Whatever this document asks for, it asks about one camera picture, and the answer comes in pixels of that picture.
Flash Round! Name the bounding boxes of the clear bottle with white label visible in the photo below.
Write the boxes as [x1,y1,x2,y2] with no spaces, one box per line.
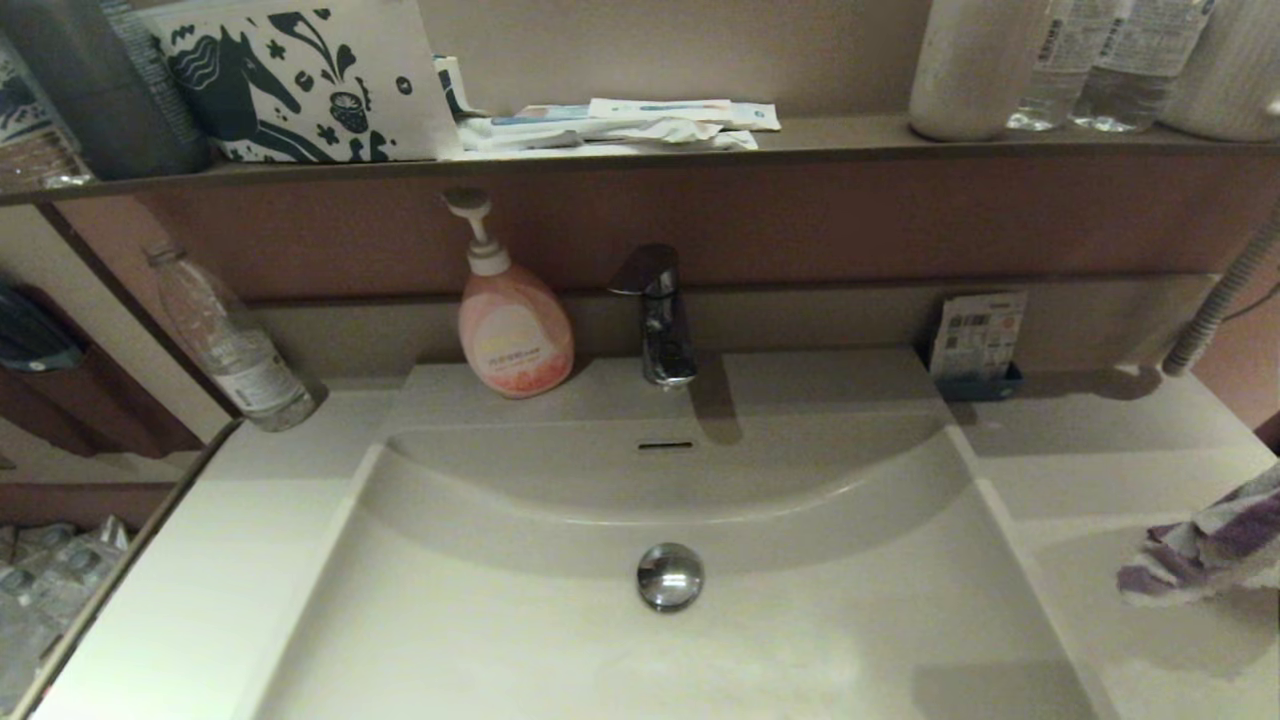
[145,240,319,433]

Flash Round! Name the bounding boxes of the chrome drain stopper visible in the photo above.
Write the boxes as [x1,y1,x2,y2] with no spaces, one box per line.
[636,541,706,612]

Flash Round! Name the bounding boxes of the blue white sachet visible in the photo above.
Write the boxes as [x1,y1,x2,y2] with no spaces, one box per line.
[490,104,601,127]

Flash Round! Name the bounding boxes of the purple white striped towel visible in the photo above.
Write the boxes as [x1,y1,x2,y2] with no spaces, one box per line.
[1116,462,1280,606]

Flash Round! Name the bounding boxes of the pink soap pump bottle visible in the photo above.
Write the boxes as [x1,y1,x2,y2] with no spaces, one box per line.
[441,187,577,400]

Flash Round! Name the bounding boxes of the crumpled white plastic wrapper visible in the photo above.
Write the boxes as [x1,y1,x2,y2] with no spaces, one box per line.
[458,116,759,159]

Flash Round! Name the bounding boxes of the grey corrugated hose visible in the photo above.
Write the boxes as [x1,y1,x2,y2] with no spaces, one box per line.
[1160,200,1280,379]

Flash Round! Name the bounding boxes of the chrome faucet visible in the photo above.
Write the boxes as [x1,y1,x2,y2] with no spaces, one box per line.
[608,243,699,388]

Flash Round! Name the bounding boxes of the dark grey cylindrical bottle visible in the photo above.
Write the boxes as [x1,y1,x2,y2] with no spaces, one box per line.
[5,0,213,181]

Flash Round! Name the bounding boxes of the small white printed packet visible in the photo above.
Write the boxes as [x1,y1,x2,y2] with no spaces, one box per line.
[434,55,489,121]

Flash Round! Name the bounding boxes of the white box with horse print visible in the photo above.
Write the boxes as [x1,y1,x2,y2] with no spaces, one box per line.
[135,0,463,164]

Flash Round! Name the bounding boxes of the white ceramic sink basin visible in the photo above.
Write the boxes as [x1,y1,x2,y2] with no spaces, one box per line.
[240,350,1101,720]

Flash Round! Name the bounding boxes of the white cylindrical cup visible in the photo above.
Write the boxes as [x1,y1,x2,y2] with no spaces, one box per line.
[908,0,1049,142]

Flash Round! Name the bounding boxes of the white toothbrush packet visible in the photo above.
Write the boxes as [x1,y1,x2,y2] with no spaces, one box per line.
[586,96,782,132]

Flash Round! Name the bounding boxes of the brown wall shelf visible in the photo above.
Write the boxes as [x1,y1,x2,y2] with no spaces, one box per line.
[0,110,1280,209]

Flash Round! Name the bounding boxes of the dark blue card holder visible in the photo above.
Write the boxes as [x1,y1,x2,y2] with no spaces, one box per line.
[920,345,1025,403]

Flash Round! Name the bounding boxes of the clear labelled water bottle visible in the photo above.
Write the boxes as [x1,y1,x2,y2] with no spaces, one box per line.
[1065,0,1214,133]
[1005,0,1111,132]

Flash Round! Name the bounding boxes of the shrink-wrapped water bottle pack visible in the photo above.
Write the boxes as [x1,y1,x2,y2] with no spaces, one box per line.
[0,515,131,701]

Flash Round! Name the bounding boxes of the white ribbed container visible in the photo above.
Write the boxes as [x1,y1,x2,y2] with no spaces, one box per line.
[1152,0,1280,142]

